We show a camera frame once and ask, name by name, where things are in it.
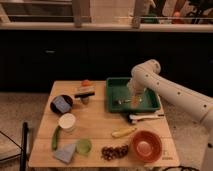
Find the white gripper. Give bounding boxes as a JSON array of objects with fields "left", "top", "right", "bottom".
[{"left": 127, "top": 78, "right": 146, "bottom": 108}]

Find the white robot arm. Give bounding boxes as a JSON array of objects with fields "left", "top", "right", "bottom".
[{"left": 127, "top": 59, "right": 213, "bottom": 171}]

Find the green plastic tray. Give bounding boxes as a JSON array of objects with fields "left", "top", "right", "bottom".
[{"left": 106, "top": 77, "right": 160, "bottom": 113}]

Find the yellow banana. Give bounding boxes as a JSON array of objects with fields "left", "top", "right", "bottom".
[{"left": 111, "top": 127, "right": 137, "bottom": 138}]

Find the orange bowl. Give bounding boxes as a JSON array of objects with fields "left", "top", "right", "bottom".
[{"left": 131, "top": 130, "right": 162, "bottom": 163}]

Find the orange fruit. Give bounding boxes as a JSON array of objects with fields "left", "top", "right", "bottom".
[{"left": 81, "top": 80, "right": 91, "bottom": 86}]

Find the bunch of dark grapes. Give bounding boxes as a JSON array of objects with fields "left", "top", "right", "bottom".
[{"left": 101, "top": 145, "right": 129, "bottom": 161}]

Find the green round lid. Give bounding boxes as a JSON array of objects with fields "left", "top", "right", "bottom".
[{"left": 76, "top": 139, "right": 92, "bottom": 155}]

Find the white cup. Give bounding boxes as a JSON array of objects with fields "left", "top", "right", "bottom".
[{"left": 58, "top": 113, "right": 76, "bottom": 132}]

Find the blue cloth in bowl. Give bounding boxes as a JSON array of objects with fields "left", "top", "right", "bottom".
[{"left": 52, "top": 96, "right": 71, "bottom": 113}]

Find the black bowl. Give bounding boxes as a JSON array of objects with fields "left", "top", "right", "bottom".
[{"left": 50, "top": 95, "right": 73, "bottom": 115}]

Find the green cucumber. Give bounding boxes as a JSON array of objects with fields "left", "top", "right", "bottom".
[{"left": 51, "top": 126, "right": 61, "bottom": 151}]

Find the grey blue sponge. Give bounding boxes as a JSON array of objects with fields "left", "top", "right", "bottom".
[{"left": 53, "top": 144, "right": 76, "bottom": 164}]

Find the black pole stand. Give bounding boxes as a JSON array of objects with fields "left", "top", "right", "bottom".
[{"left": 19, "top": 122, "right": 29, "bottom": 171}]

